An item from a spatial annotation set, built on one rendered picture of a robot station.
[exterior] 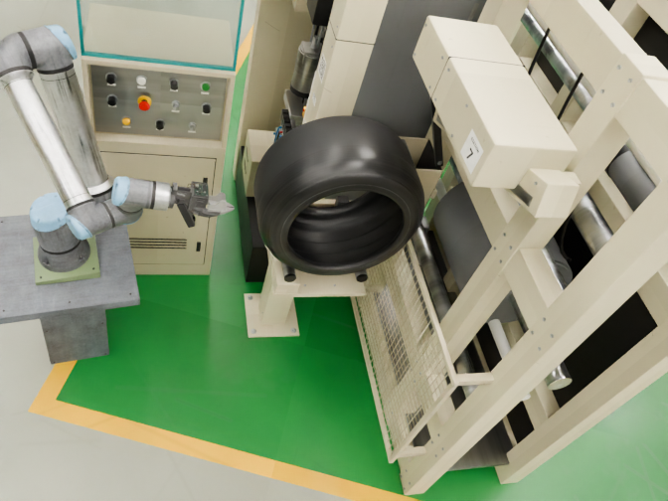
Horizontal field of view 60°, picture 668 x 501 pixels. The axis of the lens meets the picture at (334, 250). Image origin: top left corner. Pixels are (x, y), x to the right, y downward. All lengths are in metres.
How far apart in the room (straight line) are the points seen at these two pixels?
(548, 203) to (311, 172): 0.69
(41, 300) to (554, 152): 1.84
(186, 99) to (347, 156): 0.90
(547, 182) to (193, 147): 1.54
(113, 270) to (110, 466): 0.82
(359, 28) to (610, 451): 2.55
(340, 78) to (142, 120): 0.92
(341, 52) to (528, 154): 0.72
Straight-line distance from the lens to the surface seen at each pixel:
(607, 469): 3.48
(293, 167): 1.83
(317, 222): 2.32
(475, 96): 1.65
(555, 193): 1.57
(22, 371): 2.99
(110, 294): 2.43
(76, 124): 2.22
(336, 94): 2.06
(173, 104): 2.49
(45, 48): 2.13
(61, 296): 2.44
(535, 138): 1.60
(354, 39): 1.95
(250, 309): 3.13
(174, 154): 2.61
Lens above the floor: 2.58
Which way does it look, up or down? 47 degrees down
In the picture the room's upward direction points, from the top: 20 degrees clockwise
